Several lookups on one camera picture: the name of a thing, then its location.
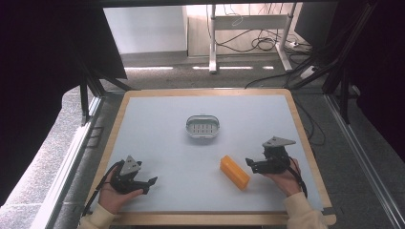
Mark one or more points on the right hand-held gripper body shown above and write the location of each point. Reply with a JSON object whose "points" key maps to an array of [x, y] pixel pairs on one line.
{"points": [[275, 160]]}

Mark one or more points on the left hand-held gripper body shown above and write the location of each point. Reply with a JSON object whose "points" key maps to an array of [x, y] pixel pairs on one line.
{"points": [[126, 178]]}

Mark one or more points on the person's right hand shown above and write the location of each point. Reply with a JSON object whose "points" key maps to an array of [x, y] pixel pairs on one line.
{"points": [[286, 183]]}

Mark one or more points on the person's left hand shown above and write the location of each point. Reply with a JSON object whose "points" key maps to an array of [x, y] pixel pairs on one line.
{"points": [[110, 198]]}

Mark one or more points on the orange rectangular block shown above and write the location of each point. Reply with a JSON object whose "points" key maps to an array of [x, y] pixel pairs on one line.
{"points": [[235, 172]]}

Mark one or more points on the white slotted soap dish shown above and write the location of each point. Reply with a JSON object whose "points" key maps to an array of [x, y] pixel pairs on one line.
{"points": [[202, 126]]}

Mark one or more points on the white power strip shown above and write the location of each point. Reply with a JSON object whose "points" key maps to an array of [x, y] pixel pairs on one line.
{"points": [[308, 72]]}

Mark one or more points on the black curtain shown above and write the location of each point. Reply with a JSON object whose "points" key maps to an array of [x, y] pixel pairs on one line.
{"points": [[35, 79], [379, 63]]}

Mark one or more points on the white floor rail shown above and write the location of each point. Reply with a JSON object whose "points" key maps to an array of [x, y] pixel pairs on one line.
{"points": [[68, 165]]}

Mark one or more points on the aluminium floor rail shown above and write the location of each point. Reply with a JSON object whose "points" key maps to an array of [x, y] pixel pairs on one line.
{"points": [[359, 159]]}

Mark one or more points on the black metal frame strut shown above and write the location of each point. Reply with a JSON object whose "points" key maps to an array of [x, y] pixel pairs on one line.
{"points": [[85, 101]]}

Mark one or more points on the white metal desk frame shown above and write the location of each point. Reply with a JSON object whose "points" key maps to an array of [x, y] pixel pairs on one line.
{"points": [[251, 22]]}

